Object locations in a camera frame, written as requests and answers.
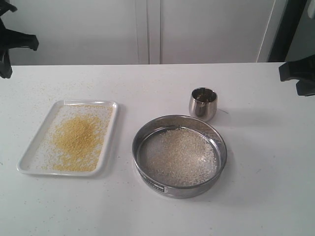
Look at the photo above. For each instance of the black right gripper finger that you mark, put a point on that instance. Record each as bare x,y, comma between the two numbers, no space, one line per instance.
303,69
305,88

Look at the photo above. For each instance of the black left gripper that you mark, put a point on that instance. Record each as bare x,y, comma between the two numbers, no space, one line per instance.
10,39

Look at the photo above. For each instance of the stainless steel cup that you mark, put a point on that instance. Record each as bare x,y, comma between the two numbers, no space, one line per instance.
203,104

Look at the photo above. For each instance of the round stainless steel sieve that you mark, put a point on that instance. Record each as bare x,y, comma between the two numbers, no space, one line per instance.
171,122

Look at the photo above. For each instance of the yellow grain mixture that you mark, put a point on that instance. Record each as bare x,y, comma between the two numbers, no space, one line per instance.
179,157

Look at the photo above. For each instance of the white cabinet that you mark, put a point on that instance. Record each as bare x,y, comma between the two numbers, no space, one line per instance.
145,31

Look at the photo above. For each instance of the white plastic tray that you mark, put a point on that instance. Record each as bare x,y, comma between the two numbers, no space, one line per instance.
28,164

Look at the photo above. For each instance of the yellow fine grains on tray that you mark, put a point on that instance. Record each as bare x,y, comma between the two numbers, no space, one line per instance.
74,140

